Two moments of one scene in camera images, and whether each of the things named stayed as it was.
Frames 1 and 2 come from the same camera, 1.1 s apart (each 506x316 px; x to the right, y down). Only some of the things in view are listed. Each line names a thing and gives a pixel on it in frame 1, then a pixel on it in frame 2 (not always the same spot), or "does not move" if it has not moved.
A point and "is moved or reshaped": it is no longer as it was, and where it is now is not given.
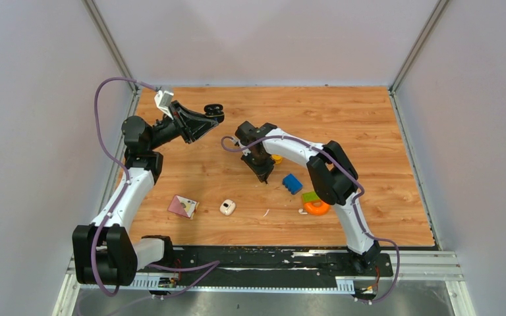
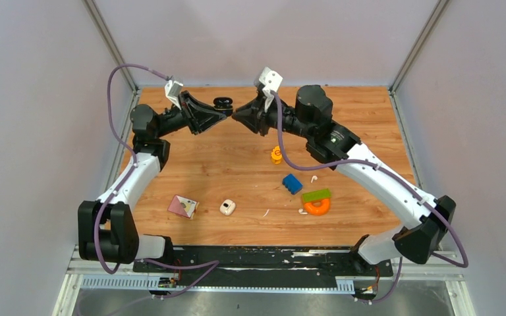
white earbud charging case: x=227 y=207 does not move
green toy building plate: x=308 y=197 does not move
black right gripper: x=263 y=171 → x=253 y=114
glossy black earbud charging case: x=215 y=112 is moved or reshaped
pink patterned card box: x=184 y=207 does not move
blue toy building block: x=292 y=184 does not move
